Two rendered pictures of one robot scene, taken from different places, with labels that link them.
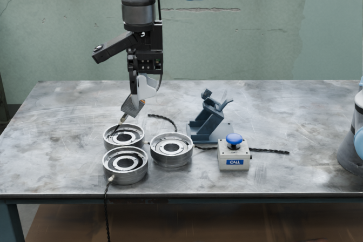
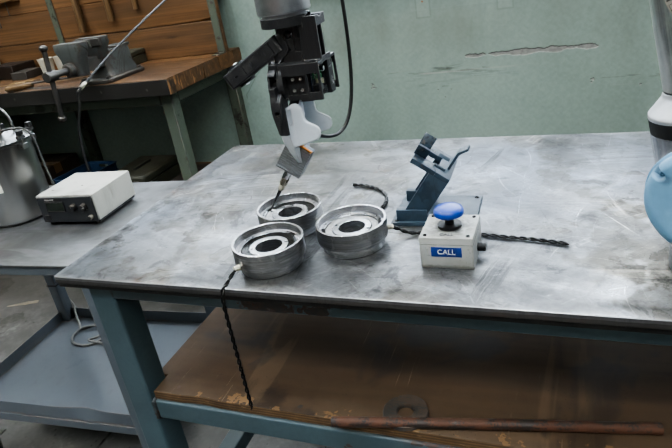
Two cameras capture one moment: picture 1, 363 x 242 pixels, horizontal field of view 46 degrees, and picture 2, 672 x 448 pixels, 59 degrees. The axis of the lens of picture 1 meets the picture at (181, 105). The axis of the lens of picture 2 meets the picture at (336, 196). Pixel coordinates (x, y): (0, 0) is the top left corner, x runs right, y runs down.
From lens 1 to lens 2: 38 cm
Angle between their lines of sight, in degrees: 22
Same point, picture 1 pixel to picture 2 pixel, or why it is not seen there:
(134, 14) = (264, 0)
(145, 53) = (291, 65)
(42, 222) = (200, 340)
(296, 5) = not seen: outside the picture
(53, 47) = not seen: hidden behind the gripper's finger
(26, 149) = (164, 227)
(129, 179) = (262, 269)
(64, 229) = (223, 352)
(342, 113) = not seen: outside the picture
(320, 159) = (630, 258)
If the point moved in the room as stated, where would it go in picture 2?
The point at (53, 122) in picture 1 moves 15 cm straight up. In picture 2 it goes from (219, 194) to (200, 121)
